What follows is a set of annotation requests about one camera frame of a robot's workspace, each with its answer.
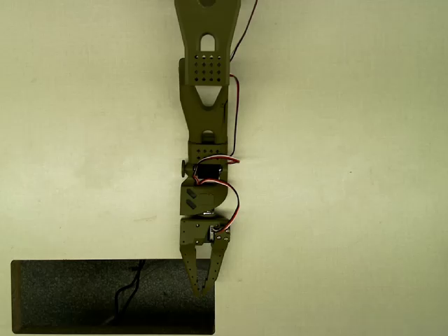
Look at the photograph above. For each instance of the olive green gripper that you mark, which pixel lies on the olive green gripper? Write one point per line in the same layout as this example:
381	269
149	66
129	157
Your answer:
195	234

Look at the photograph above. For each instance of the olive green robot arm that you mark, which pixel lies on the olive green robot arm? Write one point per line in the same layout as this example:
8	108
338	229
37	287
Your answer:
203	112

